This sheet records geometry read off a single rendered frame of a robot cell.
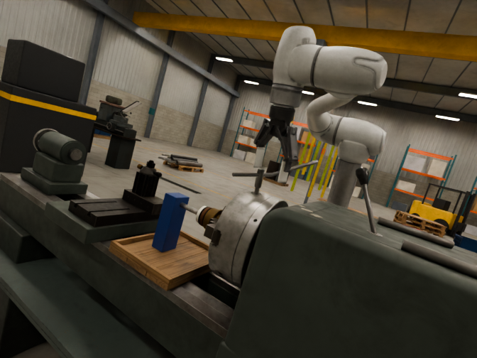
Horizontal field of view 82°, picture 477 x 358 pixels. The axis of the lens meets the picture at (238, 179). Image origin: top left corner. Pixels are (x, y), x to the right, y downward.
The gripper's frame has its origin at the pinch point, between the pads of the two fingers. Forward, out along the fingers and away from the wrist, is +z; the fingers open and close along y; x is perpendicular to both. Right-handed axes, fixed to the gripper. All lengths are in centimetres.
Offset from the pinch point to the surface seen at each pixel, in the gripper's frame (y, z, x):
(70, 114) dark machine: 464, 63, 55
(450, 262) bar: -50, 1, -8
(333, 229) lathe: -32.2, 2.2, 5.2
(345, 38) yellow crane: 736, -259, -814
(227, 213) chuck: -2.8, 12.3, 14.6
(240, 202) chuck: -2.4, 9.3, 10.2
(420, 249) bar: -45.0, 1.0, -5.8
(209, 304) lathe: -5.3, 43.4, 16.9
